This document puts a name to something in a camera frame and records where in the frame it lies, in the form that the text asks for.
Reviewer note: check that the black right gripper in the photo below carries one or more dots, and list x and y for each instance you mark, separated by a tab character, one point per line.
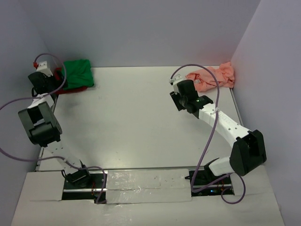
175	98

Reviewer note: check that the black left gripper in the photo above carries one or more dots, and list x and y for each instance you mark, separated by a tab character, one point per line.
57	82

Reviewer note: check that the green t-shirt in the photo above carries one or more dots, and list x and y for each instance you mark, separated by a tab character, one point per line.
78	74

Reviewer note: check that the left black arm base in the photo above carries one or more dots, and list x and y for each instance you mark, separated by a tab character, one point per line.
90	187

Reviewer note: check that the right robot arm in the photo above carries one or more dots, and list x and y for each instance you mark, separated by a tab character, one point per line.
248	148

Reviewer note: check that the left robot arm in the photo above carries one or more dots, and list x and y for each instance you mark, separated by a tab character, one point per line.
43	129

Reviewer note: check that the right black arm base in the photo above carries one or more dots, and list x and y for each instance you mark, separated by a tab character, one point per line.
217	188

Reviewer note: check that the red folded t-shirt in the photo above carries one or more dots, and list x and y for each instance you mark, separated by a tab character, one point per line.
70	90

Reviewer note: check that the pink crumpled t-shirt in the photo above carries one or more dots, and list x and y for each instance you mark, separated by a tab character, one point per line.
204	81

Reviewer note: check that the silver taped cover plate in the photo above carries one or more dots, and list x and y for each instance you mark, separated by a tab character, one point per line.
147	186

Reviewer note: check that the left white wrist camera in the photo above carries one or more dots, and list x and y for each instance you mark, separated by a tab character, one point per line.
44	68

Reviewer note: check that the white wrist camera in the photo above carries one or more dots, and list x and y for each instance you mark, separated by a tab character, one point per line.
44	68
174	81

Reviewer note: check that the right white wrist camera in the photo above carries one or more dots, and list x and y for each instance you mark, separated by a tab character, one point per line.
174	81

